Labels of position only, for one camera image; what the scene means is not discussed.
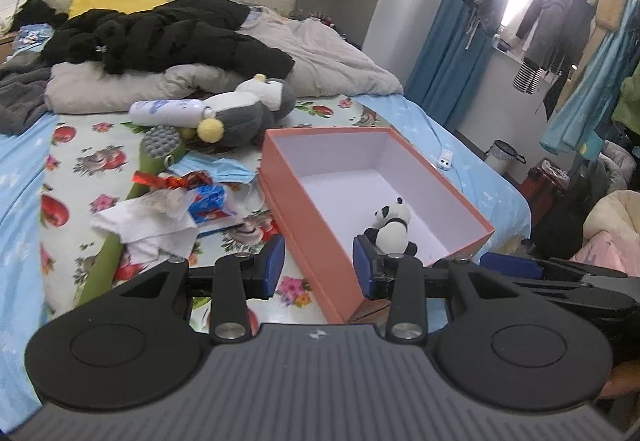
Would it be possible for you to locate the pink cardboard box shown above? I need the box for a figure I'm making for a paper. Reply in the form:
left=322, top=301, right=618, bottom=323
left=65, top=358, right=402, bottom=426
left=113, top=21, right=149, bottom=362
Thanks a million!
left=257, top=127, right=496, bottom=324

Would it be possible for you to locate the grey white penguin plush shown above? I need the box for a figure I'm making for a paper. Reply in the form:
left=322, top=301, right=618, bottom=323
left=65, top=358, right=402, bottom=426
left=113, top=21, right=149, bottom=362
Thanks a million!
left=197, top=73, right=297, bottom=146

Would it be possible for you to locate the blue face mask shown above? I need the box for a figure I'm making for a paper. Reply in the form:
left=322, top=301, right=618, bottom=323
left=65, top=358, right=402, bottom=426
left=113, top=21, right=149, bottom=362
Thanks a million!
left=167, top=156, right=266, bottom=212

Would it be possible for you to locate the white kettle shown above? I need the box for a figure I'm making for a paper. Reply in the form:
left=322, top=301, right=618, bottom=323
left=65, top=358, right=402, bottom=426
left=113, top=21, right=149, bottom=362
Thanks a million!
left=484, top=139, right=527, bottom=176

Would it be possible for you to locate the grey blanket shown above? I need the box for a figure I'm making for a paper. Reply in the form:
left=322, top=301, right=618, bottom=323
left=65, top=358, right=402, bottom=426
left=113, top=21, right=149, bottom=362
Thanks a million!
left=0, top=56, right=56, bottom=136

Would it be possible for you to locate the red candy wrapper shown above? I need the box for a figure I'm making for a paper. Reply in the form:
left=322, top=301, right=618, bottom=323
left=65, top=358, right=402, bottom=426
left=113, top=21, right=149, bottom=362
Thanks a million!
left=132, top=170, right=213, bottom=192

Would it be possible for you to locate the beige duvet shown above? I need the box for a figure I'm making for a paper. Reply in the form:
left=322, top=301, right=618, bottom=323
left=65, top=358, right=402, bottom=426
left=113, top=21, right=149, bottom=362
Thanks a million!
left=45, top=6, right=405, bottom=114

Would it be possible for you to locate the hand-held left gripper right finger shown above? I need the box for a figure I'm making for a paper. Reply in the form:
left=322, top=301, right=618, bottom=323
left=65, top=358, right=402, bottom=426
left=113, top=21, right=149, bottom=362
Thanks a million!
left=352, top=233, right=526, bottom=347

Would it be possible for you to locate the white crumpled tissue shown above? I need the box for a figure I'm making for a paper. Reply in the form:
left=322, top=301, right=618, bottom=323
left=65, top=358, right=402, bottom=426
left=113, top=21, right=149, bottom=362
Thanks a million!
left=90, top=188, right=201, bottom=264

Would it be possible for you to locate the blue curtain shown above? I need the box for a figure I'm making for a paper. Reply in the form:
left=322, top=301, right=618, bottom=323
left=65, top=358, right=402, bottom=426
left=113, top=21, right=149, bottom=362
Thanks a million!
left=404, top=0, right=517, bottom=132

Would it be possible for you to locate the floral bed sheet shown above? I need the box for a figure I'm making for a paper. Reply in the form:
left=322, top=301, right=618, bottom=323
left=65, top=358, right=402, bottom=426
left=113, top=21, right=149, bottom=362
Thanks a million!
left=39, top=93, right=401, bottom=317

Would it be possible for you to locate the hanging dark coat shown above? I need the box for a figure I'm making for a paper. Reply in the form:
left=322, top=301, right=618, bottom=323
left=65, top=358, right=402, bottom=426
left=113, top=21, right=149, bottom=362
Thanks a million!
left=515, top=0, right=601, bottom=68

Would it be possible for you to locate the black bag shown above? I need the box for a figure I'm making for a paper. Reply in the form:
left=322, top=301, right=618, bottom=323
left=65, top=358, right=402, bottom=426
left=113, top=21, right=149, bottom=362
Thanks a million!
left=534, top=166, right=617, bottom=263

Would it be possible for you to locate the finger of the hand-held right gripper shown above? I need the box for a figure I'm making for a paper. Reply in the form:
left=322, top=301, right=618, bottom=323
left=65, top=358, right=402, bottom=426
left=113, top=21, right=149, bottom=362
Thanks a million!
left=515, top=275, right=638, bottom=322
left=479, top=251, right=628, bottom=282

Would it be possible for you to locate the small panda plush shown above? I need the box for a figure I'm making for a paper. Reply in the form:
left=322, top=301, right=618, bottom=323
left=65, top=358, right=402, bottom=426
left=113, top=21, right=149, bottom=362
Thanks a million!
left=363, top=197, right=419, bottom=258

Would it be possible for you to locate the red appliance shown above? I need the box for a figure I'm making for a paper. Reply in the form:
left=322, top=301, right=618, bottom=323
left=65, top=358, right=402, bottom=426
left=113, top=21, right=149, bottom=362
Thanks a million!
left=520, top=160, right=572, bottom=222

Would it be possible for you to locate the striped garment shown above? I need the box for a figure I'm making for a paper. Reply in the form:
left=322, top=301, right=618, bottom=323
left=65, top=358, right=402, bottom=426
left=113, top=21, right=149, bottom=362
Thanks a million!
left=514, top=61, right=546, bottom=94

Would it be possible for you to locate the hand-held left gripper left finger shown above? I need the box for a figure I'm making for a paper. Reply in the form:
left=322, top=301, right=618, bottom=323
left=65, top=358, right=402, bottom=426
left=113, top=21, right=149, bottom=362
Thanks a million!
left=117, top=235, right=287, bottom=344

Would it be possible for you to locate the green massage hammer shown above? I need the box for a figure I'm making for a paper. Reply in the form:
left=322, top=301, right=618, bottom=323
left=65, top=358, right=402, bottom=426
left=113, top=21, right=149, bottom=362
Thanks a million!
left=75, top=127, right=187, bottom=307

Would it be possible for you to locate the cream coat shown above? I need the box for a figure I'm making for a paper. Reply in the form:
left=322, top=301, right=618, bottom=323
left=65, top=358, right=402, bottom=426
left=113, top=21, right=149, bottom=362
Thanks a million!
left=582, top=191, right=640, bottom=248

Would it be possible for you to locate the black jacket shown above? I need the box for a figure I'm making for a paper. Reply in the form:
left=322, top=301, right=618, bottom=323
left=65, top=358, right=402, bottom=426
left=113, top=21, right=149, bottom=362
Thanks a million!
left=41, top=0, right=296, bottom=82

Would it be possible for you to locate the dark cloth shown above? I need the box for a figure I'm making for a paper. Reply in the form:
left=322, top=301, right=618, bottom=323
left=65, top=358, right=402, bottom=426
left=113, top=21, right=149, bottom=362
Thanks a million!
left=10, top=0, right=69, bottom=32

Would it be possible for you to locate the blue snack packet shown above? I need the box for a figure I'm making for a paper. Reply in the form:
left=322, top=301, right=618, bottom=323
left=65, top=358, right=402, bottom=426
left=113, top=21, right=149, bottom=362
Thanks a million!
left=187, top=183, right=236, bottom=224

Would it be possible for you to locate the light blue hanging dress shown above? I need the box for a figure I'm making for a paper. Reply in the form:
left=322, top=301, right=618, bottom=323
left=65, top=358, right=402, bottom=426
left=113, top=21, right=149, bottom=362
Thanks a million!
left=540, top=21, right=640, bottom=158

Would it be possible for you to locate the white spray bottle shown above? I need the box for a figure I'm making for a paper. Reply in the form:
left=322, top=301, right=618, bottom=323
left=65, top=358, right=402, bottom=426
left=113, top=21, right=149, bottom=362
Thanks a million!
left=129, top=98, right=216, bottom=128

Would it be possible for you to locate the yellow pillow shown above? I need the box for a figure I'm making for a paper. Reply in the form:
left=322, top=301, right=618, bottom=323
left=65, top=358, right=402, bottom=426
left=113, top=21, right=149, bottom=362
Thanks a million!
left=67, top=0, right=171, bottom=19

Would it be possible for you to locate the blue printed cloth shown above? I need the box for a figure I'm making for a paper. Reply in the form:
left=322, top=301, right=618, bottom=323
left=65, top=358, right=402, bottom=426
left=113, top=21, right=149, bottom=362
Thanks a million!
left=14, top=23, right=57, bottom=52

